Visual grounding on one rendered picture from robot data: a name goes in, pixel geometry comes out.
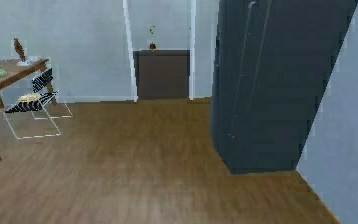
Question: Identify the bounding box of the dark brown cabinet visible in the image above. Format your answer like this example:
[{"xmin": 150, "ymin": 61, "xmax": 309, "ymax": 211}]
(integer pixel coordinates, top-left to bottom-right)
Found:
[{"xmin": 132, "ymin": 49, "xmax": 191, "ymax": 101}]

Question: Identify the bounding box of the brown wooden table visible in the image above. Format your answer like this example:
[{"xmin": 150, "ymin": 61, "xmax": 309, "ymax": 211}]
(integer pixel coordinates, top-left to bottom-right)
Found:
[{"xmin": 0, "ymin": 58, "xmax": 58, "ymax": 163}]

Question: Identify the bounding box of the yellow food item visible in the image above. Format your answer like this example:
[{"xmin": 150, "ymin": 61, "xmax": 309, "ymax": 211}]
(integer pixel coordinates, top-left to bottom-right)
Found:
[{"xmin": 17, "ymin": 92, "xmax": 42, "ymax": 103}]

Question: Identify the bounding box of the black striped wire chair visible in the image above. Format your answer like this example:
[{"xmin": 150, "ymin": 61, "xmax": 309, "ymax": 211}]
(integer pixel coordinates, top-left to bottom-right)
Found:
[{"xmin": 2, "ymin": 67, "xmax": 74, "ymax": 140}]

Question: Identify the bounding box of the dark grey fridge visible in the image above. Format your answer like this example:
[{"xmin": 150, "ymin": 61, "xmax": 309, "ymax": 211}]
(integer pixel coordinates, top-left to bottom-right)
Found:
[{"xmin": 209, "ymin": 0, "xmax": 358, "ymax": 175}]

